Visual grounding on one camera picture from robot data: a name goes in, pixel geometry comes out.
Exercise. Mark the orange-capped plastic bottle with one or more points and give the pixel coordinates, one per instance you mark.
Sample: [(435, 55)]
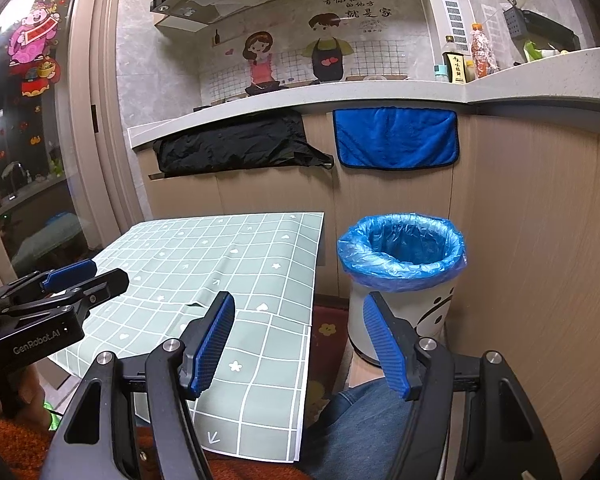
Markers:
[(482, 52)]

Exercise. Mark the green plastic item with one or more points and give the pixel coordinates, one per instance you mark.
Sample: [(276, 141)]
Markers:
[(530, 50)]

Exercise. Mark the black dish rack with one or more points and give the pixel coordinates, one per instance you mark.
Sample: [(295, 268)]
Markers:
[(550, 30)]

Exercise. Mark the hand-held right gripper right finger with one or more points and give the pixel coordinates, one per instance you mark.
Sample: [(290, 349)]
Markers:
[(385, 345)]

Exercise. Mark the black wok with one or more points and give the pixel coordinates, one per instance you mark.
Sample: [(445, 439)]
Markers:
[(265, 89)]

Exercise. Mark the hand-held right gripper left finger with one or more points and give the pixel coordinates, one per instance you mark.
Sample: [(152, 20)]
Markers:
[(212, 345)]

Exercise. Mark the glass sliding door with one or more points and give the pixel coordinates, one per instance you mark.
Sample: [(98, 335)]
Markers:
[(30, 160)]

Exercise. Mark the bright green object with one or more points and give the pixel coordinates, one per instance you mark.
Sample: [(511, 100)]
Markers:
[(52, 417)]

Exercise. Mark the dark soy sauce bottle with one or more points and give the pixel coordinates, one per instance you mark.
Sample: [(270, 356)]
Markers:
[(455, 67)]

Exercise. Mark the person's leg in jeans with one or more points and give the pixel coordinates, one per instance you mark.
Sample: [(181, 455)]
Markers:
[(360, 425)]

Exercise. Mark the white wall vent panel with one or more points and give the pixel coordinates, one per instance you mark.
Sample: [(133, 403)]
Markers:
[(454, 20)]

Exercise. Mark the white waste bin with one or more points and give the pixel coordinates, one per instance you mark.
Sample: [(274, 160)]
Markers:
[(357, 320)]

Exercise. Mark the black cloth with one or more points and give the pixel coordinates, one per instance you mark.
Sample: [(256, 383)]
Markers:
[(230, 142)]

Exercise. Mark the small teal jar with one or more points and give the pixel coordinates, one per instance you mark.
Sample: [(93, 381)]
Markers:
[(440, 74)]

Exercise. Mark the grey utensil holder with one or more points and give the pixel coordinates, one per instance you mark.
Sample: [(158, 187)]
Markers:
[(514, 22)]

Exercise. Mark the green checked table mat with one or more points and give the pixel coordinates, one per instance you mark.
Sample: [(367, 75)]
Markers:
[(260, 260)]

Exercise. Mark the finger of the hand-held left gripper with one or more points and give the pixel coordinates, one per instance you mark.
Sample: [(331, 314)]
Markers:
[(107, 282), (70, 272)]

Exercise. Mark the dark red floor rug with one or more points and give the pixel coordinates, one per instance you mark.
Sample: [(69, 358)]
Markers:
[(325, 355)]

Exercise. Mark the red festive window sticker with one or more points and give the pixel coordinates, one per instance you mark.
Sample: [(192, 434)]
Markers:
[(30, 35)]

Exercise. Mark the cartoon wall sticker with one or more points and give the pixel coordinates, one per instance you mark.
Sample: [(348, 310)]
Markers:
[(290, 65)]

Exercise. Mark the blue towel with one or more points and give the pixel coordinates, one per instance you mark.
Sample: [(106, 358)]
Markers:
[(395, 137)]

